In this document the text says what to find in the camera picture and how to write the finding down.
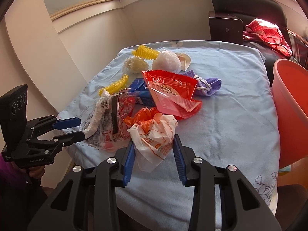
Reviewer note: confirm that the purple face mask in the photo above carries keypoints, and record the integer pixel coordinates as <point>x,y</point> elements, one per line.
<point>205,87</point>

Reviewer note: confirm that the light blue floral cloth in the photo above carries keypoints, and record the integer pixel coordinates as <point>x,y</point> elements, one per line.
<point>237,125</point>

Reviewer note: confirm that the blue Tempo tissue pack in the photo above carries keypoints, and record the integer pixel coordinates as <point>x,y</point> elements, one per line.
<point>141,91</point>

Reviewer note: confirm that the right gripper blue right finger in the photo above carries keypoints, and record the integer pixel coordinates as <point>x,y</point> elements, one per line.
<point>183,158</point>

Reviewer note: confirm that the small yellow foam net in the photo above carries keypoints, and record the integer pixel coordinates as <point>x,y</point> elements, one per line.
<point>115,87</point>

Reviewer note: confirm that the yellow foam fruit net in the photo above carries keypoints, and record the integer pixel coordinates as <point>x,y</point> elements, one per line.
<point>145,52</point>

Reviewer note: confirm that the dark wooden sofa armrest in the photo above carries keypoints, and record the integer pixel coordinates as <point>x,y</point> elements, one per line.
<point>225,27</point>

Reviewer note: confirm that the white crumpled tissue strip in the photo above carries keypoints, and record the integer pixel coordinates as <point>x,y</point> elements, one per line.
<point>94,121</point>

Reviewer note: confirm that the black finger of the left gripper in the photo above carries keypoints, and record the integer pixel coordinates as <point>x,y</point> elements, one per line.
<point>70,138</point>

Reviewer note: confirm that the orange white plastic bag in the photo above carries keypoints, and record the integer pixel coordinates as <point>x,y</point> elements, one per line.
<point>152,134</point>

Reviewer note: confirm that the black leather sofa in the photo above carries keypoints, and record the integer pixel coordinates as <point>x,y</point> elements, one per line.
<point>269,10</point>

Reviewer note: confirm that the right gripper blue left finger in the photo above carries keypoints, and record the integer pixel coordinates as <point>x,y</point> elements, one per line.
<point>126,159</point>

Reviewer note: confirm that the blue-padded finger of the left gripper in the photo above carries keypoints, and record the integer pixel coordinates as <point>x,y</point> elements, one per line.
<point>66,123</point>

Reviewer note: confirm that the white foam fruit net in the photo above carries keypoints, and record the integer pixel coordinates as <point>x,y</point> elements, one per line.
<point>134,65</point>

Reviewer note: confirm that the orange plastic bucket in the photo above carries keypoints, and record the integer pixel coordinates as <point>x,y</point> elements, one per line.
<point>289,90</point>

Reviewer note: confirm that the white red paper cup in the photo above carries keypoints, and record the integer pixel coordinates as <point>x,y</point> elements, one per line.
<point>185,61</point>

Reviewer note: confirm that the person's left hand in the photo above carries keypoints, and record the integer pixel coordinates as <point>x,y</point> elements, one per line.
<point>35,172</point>

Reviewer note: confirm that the red snack wrapper bag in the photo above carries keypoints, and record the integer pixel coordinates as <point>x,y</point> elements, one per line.
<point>172,93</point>

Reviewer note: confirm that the purple sleeve left forearm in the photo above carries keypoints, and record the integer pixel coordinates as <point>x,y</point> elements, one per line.
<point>12,175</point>

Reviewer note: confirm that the clear barcode snack wrapper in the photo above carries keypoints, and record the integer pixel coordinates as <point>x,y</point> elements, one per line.
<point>113,134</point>

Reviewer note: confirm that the red polka dot cloth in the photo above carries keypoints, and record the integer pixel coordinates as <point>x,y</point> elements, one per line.
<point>269,34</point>

